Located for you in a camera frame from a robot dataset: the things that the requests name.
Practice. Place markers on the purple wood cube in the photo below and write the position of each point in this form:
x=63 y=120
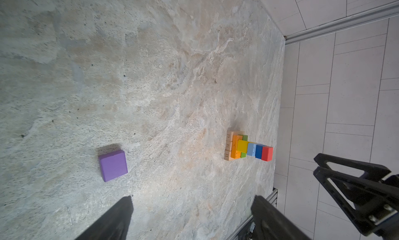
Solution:
x=113 y=165

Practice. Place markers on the light blue wood block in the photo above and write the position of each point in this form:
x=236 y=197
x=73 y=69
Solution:
x=251 y=149

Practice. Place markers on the green wood block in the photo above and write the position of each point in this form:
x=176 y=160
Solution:
x=243 y=154

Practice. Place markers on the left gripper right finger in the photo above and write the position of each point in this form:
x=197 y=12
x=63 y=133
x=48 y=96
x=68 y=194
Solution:
x=271 y=224

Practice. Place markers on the natural wood block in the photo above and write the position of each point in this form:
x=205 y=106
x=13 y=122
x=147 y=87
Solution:
x=228 y=146
x=231 y=134
x=228 y=156

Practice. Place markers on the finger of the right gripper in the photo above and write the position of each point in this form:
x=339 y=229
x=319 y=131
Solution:
x=373 y=172
x=372 y=206

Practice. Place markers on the orange wood block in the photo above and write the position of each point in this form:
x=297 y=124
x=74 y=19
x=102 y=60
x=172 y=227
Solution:
x=236 y=154

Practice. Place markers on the yellow wood block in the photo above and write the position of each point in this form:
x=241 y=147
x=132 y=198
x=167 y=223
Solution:
x=242 y=146

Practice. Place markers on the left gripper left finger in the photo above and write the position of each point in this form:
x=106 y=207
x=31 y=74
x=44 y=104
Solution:
x=113 y=224

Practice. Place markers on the red wood cube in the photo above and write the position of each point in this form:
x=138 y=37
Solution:
x=267 y=153

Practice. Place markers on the blue wood cube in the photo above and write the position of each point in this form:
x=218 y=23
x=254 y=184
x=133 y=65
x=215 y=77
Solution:
x=259 y=150

